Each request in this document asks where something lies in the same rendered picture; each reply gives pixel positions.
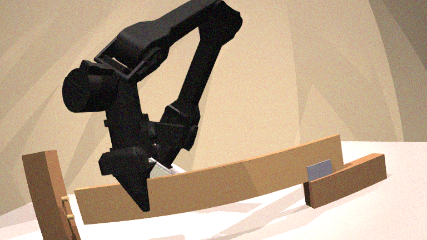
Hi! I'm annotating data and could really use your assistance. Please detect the long brown wooden rail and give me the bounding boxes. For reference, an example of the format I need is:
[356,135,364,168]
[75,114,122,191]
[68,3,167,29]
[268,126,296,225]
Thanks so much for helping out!
[74,134,344,225]

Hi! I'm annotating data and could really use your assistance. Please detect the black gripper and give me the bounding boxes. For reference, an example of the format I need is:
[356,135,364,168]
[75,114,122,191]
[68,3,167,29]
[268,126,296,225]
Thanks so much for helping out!
[98,106,159,212]

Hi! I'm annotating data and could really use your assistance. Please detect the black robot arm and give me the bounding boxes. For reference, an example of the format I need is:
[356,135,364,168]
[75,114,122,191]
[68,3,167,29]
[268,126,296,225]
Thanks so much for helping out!
[62,0,243,169]

